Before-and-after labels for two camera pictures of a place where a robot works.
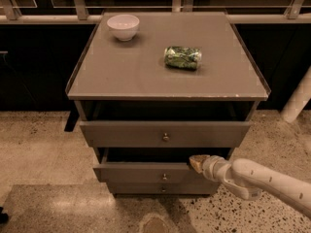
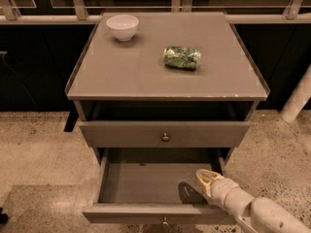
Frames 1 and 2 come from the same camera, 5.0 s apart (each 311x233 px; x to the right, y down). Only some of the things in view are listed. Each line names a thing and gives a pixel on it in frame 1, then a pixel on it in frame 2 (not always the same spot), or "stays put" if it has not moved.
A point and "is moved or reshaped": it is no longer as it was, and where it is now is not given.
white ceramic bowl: [123, 26] stays put
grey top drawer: [166, 133] stays put
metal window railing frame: [298, 11] stays put
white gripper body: [209, 167] -> [221, 189]
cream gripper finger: [197, 165] -> [206, 178]
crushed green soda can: [183, 57] stays put
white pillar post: [298, 99] stays put
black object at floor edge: [3, 216] stays put
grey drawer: [145, 172] is moved or reshaped
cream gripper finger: [198, 159] -> [206, 177]
